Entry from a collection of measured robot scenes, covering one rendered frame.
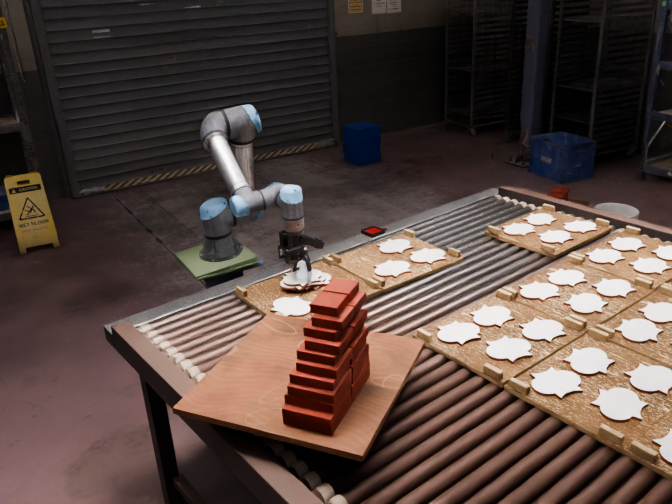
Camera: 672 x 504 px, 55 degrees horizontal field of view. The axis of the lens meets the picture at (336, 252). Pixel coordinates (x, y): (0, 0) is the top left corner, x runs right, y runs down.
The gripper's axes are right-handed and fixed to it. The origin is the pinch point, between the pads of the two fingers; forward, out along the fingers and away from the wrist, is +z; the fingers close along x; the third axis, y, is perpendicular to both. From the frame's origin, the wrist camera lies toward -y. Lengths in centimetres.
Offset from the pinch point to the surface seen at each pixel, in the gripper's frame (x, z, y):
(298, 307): 14.6, 2.3, 10.5
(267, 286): -8.2, 3.4, 10.6
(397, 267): 10.6, 2.4, -35.8
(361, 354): 76, -17, 27
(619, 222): 34, 3, -140
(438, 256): 13, 2, -55
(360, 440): 92, -7, 39
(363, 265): -0.8, 3.5, -27.9
